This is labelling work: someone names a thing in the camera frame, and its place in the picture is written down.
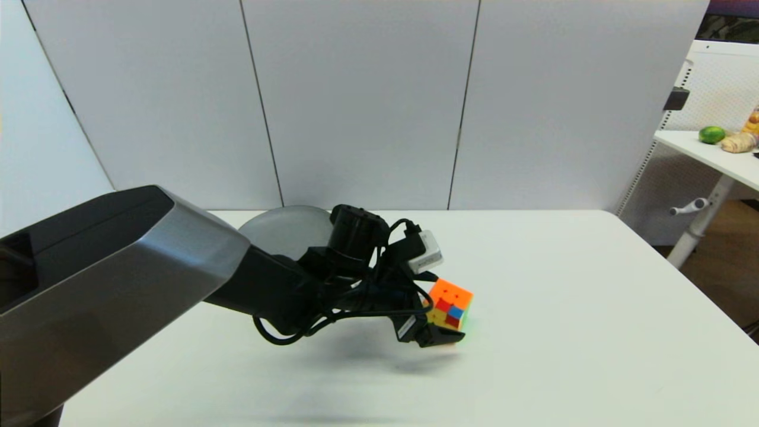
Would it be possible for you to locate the white pegboard panel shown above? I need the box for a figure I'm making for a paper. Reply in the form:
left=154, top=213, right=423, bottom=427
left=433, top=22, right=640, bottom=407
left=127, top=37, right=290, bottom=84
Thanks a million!
left=614, top=40, right=759, bottom=247

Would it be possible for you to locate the white desk leg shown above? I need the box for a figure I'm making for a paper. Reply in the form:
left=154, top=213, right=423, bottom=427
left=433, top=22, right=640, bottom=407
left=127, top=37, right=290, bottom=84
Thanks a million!
left=667, top=174, right=736, bottom=270

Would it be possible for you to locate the multicolour rubiks cube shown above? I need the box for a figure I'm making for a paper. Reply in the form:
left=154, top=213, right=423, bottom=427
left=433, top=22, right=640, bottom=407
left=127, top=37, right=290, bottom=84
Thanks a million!
left=425, top=278, right=474, bottom=333

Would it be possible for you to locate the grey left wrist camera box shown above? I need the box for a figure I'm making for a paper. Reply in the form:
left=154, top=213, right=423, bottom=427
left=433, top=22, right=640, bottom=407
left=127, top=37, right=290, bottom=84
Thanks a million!
left=406, top=230, right=445, bottom=275

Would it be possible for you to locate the black looping arm cable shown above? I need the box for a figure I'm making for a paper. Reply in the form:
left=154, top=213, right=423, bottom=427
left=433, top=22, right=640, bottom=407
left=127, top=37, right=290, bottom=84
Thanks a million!
left=253, top=218, right=435, bottom=346

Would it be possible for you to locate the grey desk crank handle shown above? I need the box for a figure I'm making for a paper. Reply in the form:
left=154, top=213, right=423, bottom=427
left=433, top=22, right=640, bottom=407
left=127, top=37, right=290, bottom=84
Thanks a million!
left=669, top=198, right=711, bottom=216

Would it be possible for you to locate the grey round plate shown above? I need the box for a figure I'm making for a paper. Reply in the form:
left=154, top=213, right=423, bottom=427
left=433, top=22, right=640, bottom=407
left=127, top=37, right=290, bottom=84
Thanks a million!
left=238, top=205, right=336, bottom=262

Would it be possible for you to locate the beige ginger root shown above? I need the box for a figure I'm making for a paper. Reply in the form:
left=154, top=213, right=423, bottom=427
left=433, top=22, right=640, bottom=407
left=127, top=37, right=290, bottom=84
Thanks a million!
left=720, top=132, right=757, bottom=154

